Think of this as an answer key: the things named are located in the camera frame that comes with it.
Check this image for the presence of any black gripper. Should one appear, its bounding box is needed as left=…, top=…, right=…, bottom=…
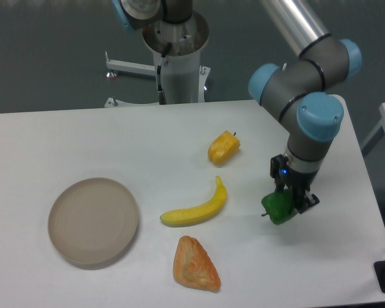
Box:
left=270, top=154, right=320, bottom=214

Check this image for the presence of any orange toy croissant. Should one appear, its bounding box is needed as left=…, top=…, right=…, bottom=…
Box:
left=173, top=235, right=221, bottom=293

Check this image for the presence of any beige round plate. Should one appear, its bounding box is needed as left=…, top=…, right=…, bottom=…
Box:
left=47, top=178, right=139, bottom=270

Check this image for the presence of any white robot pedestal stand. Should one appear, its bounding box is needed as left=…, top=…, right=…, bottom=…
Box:
left=105, top=11, right=210, bottom=105

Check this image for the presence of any black cable on pedestal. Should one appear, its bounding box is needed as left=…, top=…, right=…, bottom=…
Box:
left=155, top=42, right=173, bottom=105

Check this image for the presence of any yellow toy banana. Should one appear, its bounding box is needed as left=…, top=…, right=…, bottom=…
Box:
left=160, top=176, right=228, bottom=227

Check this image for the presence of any yellow toy pepper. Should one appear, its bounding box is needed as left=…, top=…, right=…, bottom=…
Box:
left=207, top=131, right=241, bottom=165

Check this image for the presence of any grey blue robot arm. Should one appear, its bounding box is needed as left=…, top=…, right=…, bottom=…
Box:
left=112, top=1, right=362, bottom=213

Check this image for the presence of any green toy pepper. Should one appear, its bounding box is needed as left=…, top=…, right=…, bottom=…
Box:
left=261, top=189, right=296, bottom=225

